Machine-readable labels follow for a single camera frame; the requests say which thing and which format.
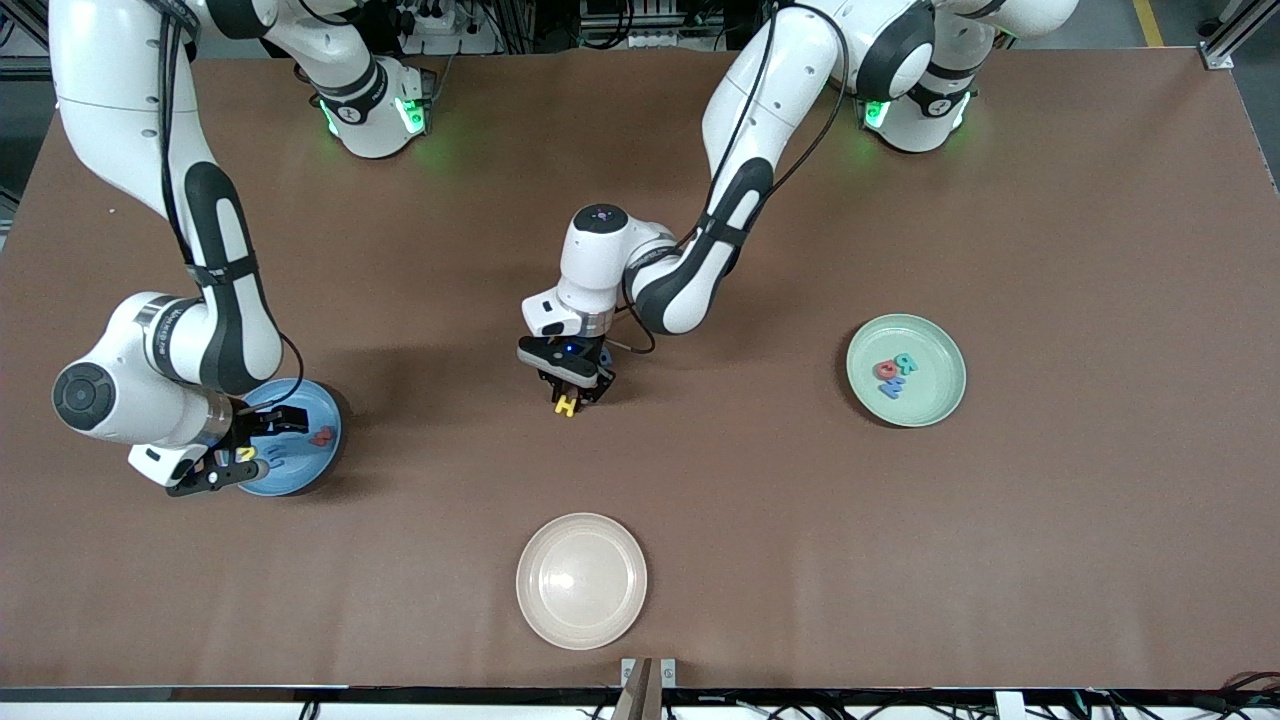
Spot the aluminium frame profile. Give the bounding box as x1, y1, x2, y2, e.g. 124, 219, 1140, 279
1200, 0, 1280, 71

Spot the long white power strip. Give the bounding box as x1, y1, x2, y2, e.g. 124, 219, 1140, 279
580, 25, 726, 51

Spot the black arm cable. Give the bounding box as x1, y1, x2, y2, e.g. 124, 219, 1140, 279
605, 5, 851, 356
155, 0, 306, 411

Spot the beige plate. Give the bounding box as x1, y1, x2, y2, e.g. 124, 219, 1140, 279
516, 512, 649, 652

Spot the green plate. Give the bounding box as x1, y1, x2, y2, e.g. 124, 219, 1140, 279
846, 313, 968, 429

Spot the white power strip with plugs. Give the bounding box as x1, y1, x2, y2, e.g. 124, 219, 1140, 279
385, 0, 501, 56

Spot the blue plate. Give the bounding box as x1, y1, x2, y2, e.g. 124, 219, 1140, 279
232, 377, 343, 498

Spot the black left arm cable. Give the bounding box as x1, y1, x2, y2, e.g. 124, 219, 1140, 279
605, 5, 851, 356

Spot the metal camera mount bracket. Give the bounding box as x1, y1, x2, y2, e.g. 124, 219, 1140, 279
620, 657, 678, 720

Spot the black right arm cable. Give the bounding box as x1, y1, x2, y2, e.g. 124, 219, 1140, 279
155, 0, 306, 411

